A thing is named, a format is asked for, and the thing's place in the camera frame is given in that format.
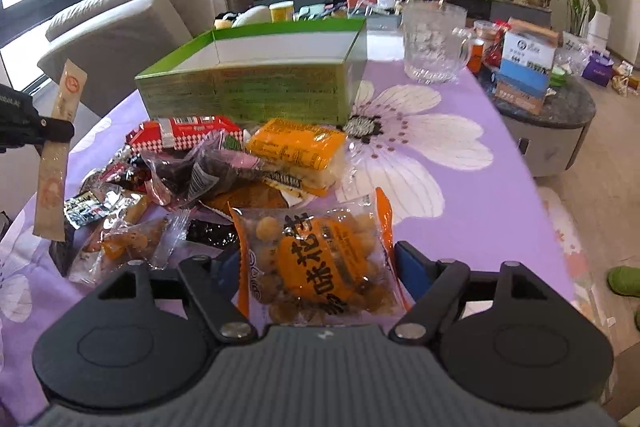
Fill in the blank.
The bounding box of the white blue carton box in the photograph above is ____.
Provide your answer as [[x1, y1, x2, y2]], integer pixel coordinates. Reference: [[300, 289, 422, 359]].
[[495, 17, 560, 115]]

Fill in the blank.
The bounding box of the orange cake pack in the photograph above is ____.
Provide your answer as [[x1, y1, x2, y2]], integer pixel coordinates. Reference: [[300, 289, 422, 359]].
[[245, 118, 347, 196]]

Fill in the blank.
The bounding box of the clear glass pitcher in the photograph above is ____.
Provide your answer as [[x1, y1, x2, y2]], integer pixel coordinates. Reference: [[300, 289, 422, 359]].
[[401, 0, 473, 83]]

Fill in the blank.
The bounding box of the red checkered snack pack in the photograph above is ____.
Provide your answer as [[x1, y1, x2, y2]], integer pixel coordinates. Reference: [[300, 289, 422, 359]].
[[125, 116, 243, 153]]

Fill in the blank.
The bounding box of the black small snack packet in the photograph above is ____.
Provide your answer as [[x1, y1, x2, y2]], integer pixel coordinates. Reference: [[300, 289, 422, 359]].
[[63, 190, 122, 230]]

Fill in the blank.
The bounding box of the purple floral tablecloth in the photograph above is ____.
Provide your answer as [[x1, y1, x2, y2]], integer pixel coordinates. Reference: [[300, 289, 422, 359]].
[[1, 32, 574, 426]]

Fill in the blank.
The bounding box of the dark round side table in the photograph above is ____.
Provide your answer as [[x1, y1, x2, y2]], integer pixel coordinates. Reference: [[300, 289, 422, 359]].
[[476, 66, 597, 178]]

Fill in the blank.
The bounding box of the orange peanut snack bag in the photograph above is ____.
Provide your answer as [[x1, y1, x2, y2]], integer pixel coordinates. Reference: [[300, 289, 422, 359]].
[[231, 188, 409, 327]]

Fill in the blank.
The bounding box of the yellow tin can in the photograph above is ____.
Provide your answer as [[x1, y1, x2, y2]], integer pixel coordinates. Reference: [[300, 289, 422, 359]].
[[269, 1, 295, 23]]

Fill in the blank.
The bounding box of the brown cake snack pack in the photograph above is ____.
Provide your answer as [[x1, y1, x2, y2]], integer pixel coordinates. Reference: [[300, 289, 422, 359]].
[[198, 180, 305, 220]]

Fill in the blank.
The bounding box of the beige sofa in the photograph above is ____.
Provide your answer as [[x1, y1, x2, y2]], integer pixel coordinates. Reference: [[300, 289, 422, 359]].
[[38, 0, 215, 116]]

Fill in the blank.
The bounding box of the green cardboard box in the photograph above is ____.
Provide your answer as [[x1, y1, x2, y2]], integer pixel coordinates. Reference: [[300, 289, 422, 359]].
[[136, 18, 367, 126]]

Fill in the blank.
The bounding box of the tall leafy potted plant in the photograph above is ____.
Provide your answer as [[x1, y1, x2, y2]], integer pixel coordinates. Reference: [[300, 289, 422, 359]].
[[565, 0, 608, 37]]

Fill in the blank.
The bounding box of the dark prune snack bag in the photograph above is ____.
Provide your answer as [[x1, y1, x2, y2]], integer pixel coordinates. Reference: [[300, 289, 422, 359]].
[[141, 143, 266, 206]]

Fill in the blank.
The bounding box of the green slipper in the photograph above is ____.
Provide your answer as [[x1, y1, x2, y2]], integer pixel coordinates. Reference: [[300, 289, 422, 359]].
[[606, 265, 640, 298]]

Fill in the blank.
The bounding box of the clear candy snack bag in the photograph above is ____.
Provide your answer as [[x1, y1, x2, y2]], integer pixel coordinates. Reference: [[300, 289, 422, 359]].
[[66, 210, 190, 287]]

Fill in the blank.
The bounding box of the beige stick sachet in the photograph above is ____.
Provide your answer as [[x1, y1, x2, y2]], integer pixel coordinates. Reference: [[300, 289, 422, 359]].
[[34, 60, 87, 242]]

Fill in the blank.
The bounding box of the purple gift bag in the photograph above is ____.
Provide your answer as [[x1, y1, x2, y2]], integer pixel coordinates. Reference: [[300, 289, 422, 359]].
[[582, 50, 614, 88]]

